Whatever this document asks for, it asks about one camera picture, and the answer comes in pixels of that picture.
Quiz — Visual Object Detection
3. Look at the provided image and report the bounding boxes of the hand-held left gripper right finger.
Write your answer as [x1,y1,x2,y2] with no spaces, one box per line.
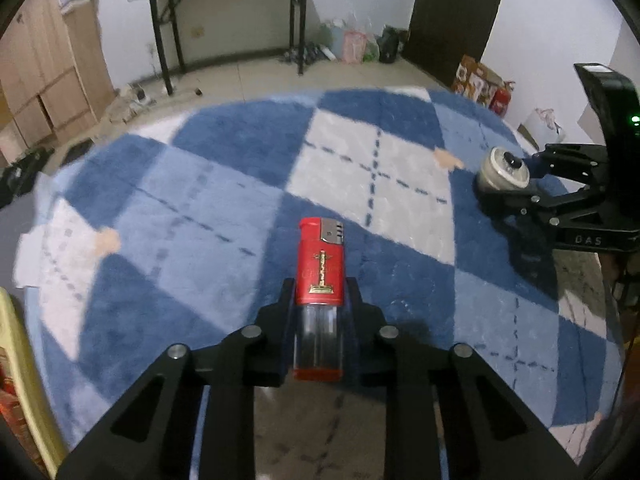
[342,277,583,480]

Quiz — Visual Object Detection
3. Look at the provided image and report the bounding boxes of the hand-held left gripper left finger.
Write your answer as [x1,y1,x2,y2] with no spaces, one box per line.
[57,277,296,480]

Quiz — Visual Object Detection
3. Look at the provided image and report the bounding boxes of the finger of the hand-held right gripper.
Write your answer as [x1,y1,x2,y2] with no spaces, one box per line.
[480,185,611,233]
[520,142,610,181]

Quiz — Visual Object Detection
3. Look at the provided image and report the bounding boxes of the white round knob container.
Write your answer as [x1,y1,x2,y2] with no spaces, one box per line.
[475,145,531,196]

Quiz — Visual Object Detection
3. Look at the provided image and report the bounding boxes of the red lighter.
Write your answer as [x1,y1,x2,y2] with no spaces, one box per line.
[292,217,346,382]

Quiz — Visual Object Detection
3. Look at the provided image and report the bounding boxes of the yellow plastic basin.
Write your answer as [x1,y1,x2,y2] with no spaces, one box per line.
[0,287,68,476]

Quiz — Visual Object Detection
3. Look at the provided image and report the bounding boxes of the white paper bag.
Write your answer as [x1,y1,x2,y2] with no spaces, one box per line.
[522,107,566,146]

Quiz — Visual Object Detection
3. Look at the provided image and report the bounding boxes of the red fire extinguisher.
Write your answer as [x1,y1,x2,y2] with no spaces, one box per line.
[490,80,515,118]

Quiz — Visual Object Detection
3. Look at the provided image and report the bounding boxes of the printed cardboard box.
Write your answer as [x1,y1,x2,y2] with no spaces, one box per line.
[451,55,503,108]

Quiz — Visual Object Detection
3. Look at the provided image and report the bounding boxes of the blue checked plush blanket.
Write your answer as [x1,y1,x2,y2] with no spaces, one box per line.
[20,85,626,480]

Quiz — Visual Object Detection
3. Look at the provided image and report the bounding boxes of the dark brown door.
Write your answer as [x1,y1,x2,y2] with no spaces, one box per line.
[402,0,510,88]

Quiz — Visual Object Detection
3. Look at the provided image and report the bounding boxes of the pink bag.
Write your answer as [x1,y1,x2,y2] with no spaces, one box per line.
[344,30,368,64]

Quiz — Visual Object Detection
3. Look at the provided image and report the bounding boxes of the pale green bag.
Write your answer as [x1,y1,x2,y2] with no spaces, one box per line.
[320,20,346,61]

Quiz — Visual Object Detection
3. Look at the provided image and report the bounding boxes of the black floor mat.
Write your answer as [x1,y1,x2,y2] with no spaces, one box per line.
[62,140,93,163]

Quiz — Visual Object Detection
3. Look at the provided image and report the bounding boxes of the crumpled cardboard scraps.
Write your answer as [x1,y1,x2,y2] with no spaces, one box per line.
[107,82,151,123]

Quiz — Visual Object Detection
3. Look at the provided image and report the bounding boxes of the pair of slippers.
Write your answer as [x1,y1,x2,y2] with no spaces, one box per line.
[280,42,326,66]

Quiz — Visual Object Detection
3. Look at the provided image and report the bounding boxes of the black floor bag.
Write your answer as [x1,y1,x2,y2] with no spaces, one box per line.
[0,147,53,208]

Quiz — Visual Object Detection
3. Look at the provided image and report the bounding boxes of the wooden wardrobe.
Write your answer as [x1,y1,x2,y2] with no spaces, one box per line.
[0,0,116,166]

